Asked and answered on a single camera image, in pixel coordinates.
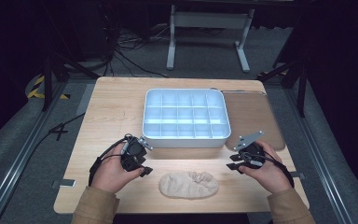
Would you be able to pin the black tape cross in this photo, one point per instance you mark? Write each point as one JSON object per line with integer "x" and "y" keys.
{"x": 58, "y": 130}

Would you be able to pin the person's left hand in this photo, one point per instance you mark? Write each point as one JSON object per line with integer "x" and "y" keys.
{"x": 113, "y": 174}

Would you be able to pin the aluminium floor rail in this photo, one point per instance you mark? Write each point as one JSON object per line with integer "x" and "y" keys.
{"x": 18, "y": 161}
{"x": 318, "y": 155}

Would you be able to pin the white divided storage box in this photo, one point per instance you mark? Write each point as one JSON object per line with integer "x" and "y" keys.
{"x": 186, "y": 115}

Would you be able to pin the brown flat lid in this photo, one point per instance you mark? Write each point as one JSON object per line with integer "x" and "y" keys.
{"x": 251, "y": 115}

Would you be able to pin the person's right hand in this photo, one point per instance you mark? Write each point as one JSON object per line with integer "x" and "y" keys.
{"x": 267, "y": 177}

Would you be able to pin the white metal desk frame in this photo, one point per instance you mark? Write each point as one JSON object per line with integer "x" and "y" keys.
{"x": 210, "y": 19}

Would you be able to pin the yellow and black floor tape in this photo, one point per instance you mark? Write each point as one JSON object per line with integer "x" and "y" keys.
{"x": 34, "y": 92}

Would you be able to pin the black metal stand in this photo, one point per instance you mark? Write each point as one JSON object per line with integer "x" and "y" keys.
{"x": 301, "y": 87}
{"x": 47, "y": 84}

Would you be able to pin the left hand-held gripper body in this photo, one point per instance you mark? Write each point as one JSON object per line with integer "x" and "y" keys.
{"x": 133, "y": 149}

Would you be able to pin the grey flat floor strip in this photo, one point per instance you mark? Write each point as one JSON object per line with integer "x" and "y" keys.
{"x": 85, "y": 99}

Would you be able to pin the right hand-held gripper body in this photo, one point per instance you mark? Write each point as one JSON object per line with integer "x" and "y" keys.
{"x": 251, "y": 153}

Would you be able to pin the small metal table bracket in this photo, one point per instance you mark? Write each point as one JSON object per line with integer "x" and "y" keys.
{"x": 64, "y": 183}
{"x": 296, "y": 174}

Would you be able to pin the beige sock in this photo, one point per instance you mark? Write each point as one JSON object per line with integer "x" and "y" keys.
{"x": 186, "y": 186}

